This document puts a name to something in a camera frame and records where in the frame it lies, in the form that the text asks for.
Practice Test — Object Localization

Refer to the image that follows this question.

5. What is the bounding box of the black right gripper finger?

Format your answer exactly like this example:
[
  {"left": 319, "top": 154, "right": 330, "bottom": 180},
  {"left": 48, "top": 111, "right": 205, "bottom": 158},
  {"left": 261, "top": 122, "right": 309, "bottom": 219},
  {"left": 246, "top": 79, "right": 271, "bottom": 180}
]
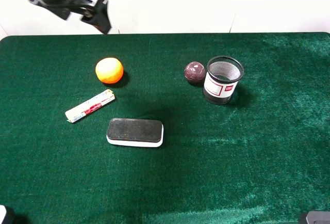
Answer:
[{"left": 81, "top": 0, "right": 111, "bottom": 34}]

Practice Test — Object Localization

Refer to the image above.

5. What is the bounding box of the orange fruit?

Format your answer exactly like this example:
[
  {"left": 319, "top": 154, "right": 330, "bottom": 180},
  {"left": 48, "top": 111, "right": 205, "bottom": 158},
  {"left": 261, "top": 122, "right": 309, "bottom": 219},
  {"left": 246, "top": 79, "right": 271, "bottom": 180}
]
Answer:
[{"left": 95, "top": 57, "right": 124, "bottom": 84}]

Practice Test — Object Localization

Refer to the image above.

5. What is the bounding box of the candy roll wrapper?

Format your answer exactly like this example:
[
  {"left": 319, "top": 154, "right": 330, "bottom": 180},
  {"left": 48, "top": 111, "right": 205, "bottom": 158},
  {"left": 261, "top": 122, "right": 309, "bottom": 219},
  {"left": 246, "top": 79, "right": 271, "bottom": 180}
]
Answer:
[{"left": 65, "top": 89, "right": 116, "bottom": 123}]

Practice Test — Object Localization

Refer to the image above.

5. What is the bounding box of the dark red ball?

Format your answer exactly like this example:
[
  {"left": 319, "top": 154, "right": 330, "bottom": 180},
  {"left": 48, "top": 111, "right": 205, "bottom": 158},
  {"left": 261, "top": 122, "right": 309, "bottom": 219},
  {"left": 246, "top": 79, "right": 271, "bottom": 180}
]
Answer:
[{"left": 184, "top": 61, "right": 206, "bottom": 84}]

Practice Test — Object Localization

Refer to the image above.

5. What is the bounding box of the whiteboard eraser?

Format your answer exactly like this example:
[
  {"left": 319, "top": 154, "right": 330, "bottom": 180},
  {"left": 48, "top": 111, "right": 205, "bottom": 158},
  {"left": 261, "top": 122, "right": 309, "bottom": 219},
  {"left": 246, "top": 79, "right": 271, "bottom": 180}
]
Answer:
[{"left": 106, "top": 118, "right": 164, "bottom": 148}]

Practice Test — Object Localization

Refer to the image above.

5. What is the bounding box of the black mesh pen cup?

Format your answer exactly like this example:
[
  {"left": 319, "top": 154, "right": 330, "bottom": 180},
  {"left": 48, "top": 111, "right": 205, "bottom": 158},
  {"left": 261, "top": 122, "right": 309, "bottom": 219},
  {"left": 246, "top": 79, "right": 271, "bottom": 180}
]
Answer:
[{"left": 203, "top": 56, "right": 244, "bottom": 105}]

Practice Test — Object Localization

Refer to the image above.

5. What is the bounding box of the green felt table cloth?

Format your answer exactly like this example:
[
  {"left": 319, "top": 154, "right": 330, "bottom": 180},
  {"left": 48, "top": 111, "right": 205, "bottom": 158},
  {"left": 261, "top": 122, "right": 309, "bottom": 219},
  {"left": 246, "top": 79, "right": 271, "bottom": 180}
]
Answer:
[{"left": 1, "top": 33, "right": 329, "bottom": 223}]

